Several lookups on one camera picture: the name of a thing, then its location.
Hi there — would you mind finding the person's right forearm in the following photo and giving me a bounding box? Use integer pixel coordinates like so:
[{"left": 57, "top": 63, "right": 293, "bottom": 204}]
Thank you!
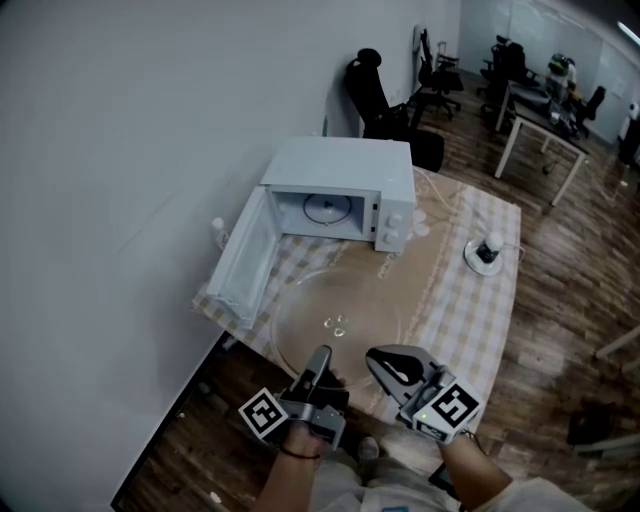
[{"left": 438, "top": 432, "right": 515, "bottom": 506}]

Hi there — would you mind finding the clear plastic bottle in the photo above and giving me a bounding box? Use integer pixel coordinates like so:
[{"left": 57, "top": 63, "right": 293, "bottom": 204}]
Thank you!
[{"left": 209, "top": 216, "right": 231, "bottom": 251}]

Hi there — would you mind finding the clear glass turntable plate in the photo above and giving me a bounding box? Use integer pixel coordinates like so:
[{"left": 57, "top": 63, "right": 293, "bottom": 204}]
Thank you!
[{"left": 269, "top": 267, "right": 404, "bottom": 391}]

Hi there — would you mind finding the black waist device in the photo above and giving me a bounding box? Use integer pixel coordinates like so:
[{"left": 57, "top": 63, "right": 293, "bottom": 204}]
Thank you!
[{"left": 428, "top": 462, "right": 457, "bottom": 499}]

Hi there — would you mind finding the black roller ring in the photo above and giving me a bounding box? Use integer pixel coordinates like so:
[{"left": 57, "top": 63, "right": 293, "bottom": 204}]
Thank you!
[{"left": 303, "top": 192, "right": 354, "bottom": 227}]

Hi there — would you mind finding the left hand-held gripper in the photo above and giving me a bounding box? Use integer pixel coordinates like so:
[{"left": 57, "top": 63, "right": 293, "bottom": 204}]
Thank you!
[{"left": 238, "top": 344, "right": 351, "bottom": 449}]

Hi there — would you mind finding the person's left forearm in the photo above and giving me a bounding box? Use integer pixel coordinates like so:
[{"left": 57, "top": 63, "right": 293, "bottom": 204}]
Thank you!
[{"left": 258, "top": 424, "right": 324, "bottom": 512}]

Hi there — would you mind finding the beige checkered tablecloth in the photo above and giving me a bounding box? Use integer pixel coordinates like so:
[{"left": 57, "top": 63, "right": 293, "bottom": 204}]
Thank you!
[{"left": 192, "top": 167, "right": 522, "bottom": 436}]

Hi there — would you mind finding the dark cord bracelet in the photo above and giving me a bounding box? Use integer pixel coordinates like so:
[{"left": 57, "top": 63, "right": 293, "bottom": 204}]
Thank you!
[{"left": 278, "top": 443, "right": 322, "bottom": 460}]

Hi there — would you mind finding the dark floor object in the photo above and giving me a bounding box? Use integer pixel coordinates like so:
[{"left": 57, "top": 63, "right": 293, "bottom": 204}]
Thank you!
[{"left": 567, "top": 397, "right": 626, "bottom": 446}]

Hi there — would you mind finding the white furniture leg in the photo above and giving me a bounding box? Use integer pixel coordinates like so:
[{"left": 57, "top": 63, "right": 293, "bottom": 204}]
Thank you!
[{"left": 594, "top": 324, "right": 640, "bottom": 361}]

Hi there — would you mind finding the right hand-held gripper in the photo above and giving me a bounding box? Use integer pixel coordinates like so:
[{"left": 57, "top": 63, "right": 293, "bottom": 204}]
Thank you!
[{"left": 367, "top": 344, "right": 484, "bottom": 446}]

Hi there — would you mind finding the white microwave oven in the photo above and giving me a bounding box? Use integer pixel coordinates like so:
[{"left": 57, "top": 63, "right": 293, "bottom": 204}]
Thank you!
[{"left": 204, "top": 135, "right": 417, "bottom": 331}]

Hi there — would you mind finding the person's grey shoe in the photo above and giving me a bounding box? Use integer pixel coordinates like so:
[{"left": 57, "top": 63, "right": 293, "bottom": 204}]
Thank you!
[{"left": 357, "top": 436, "right": 381, "bottom": 464}]

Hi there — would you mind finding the tall black office chair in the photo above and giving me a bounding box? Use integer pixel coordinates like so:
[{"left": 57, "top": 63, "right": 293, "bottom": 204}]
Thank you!
[{"left": 343, "top": 48, "right": 446, "bottom": 174}]

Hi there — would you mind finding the person's cream shirt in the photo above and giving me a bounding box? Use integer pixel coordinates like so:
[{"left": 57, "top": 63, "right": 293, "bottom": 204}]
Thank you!
[{"left": 349, "top": 474, "right": 584, "bottom": 512}]

